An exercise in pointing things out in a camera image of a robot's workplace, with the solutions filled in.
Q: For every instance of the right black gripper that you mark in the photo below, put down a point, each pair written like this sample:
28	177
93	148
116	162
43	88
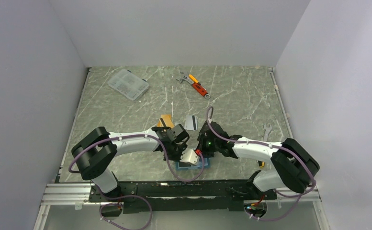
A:
203	137

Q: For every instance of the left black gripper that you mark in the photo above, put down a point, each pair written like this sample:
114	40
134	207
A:
182	147

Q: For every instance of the blue card holder wallet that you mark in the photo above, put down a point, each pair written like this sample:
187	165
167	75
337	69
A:
184	166

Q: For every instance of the silver grey card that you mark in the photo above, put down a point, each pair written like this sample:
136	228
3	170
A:
191	123

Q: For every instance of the orange credit cards stack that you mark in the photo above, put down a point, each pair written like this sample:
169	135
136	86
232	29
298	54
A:
165	121

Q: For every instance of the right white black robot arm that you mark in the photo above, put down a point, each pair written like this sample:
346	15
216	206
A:
291	165

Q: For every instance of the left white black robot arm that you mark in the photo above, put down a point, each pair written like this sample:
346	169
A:
94	153

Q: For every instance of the red adjustable wrench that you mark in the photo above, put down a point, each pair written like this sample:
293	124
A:
183	77

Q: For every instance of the yellow black small tool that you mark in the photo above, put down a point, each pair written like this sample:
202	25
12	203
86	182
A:
261	164

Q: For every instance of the silver open-end wrench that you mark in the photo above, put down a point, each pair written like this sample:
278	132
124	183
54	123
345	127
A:
267	130

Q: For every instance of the clear plastic organizer box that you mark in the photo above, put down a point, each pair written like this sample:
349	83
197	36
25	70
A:
128	84

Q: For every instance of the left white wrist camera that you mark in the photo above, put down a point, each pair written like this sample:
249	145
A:
190	156

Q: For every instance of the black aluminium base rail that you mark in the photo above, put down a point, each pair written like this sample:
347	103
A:
232	195

